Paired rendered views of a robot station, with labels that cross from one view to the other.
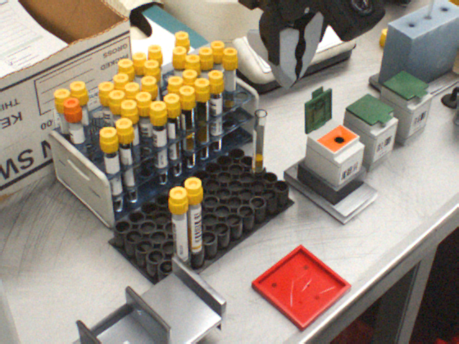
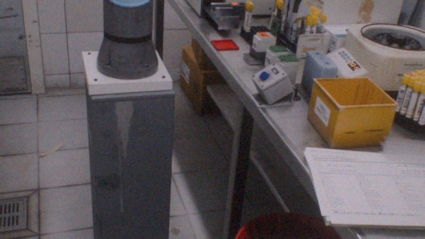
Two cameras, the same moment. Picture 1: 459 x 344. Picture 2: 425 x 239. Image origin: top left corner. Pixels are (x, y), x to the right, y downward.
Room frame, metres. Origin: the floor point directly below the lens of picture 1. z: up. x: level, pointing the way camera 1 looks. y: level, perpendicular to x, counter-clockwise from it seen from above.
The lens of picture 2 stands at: (1.10, -1.29, 1.42)
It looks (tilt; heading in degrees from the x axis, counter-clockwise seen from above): 30 degrees down; 119
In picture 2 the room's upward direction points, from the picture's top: 5 degrees clockwise
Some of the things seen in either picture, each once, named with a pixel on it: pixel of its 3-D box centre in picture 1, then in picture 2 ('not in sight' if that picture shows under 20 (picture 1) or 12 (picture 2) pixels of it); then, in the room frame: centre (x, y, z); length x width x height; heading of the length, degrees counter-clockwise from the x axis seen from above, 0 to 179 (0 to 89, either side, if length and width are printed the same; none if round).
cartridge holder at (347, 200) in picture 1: (330, 178); (261, 54); (0.57, -0.06, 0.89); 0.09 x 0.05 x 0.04; 48
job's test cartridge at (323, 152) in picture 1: (333, 159); (262, 45); (0.57, -0.06, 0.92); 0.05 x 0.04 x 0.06; 48
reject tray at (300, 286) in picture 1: (301, 286); (224, 45); (0.43, -0.03, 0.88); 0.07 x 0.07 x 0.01; 48
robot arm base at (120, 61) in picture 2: not in sight; (128, 48); (0.35, -0.38, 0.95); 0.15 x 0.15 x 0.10
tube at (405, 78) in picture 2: not in sight; (400, 97); (0.97, -0.17, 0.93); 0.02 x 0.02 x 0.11
